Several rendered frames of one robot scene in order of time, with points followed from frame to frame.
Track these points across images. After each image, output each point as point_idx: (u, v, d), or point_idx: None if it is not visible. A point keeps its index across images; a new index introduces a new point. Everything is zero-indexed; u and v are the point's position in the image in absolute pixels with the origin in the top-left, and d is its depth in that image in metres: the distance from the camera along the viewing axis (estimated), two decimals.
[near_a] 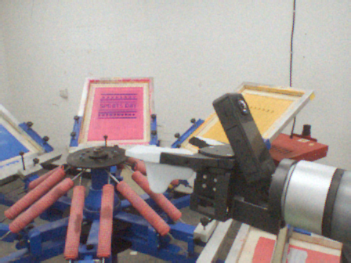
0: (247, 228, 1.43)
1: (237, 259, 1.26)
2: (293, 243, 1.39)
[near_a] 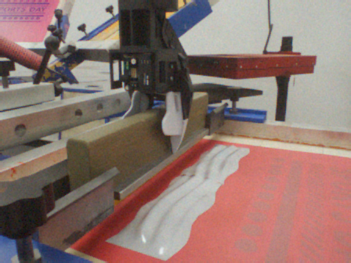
0: None
1: None
2: (227, 139, 0.66)
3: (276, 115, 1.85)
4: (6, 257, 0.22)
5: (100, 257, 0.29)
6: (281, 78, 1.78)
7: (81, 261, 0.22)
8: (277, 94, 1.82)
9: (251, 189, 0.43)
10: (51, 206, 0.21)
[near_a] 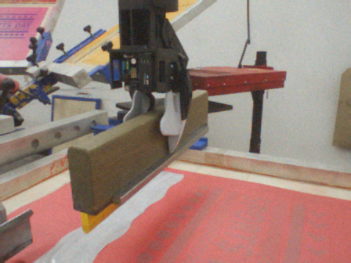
0: None
1: (28, 182, 0.61)
2: (169, 164, 0.74)
3: (253, 125, 1.93)
4: None
5: None
6: (256, 91, 1.86)
7: None
8: (253, 106, 1.90)
9: (164, 218, 0.51)
10: None
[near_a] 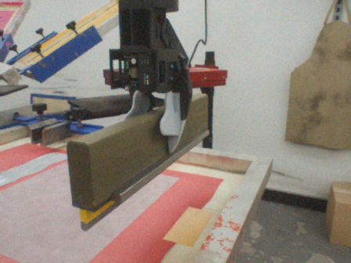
0: (7, 131, 0.92)
1: None
2: None
3: None
4: None
5: None
6: (206, 88, 1.99)
7: None
8: None
9: (27, 185, 0.64)
10: None
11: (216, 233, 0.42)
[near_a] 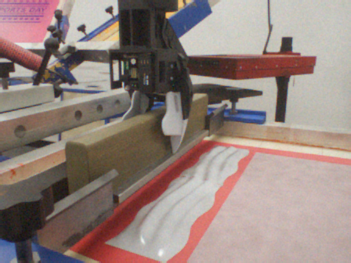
0: None
1: None
2: (226, 140, 0.66)
3: (276, 115, 1.85)
4: (5, 261, 0.22)
5: (99, 259, 0.29)
6: (281, 79, 1.78)
7: None
8: (277, 95, 1.82)
9: (251, 191, 0.43)
10: (50, 209, 0.21)
11: None
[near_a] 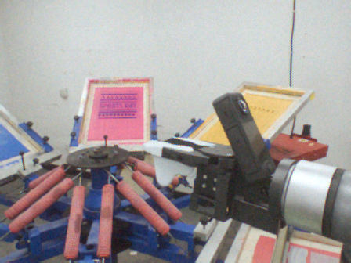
0: (247, 228, 1.43)
1: (237, 257, 1.26)
2: (294, 241, 1.38)
3: None
4: None
5: None
6: None
7: None
8: None
9: None
10: None
11: None
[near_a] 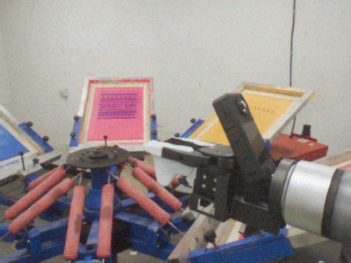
0: None
1: (233, 220, 1.22)
2: None
3: None
4: (255, 239, 0.91)
5: None
6: None
7: None
8: None
9: None
10: None
11: None
